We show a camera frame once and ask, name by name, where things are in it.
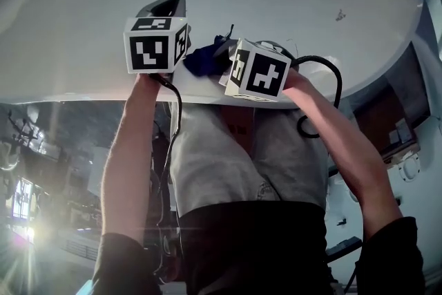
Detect person's left forearm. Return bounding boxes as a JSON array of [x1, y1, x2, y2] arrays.
[[100, 73, 163, 247]]

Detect thick black gripper cable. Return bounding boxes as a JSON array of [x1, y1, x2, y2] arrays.
[[289, 55, 343, 140]]

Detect white bathtub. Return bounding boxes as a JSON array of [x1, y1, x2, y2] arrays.
[[0, 0, 430, 111]]

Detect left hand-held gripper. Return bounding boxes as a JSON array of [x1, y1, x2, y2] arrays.
[[123, 0, 192, 75]]

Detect brown wooden panel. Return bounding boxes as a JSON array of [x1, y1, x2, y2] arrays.
[[351, 76, 421, 165]]

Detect person's right forearm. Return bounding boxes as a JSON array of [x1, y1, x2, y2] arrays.
[[281, 69, 405, 243]]

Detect person's grey shorts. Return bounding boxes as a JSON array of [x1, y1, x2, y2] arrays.
[[168, 102, 329, 219]]

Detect person's black shirt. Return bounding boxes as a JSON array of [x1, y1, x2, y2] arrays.
[[90, 200, 426, 295]]

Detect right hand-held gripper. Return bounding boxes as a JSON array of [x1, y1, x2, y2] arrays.
[[213, 34, 298, 103]]

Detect dark blue wiping cloth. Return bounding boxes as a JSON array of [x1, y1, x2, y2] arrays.
[[182, 33, 236, 79]]

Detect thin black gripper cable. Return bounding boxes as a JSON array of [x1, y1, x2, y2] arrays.
[[148, 73, 184, 229]]

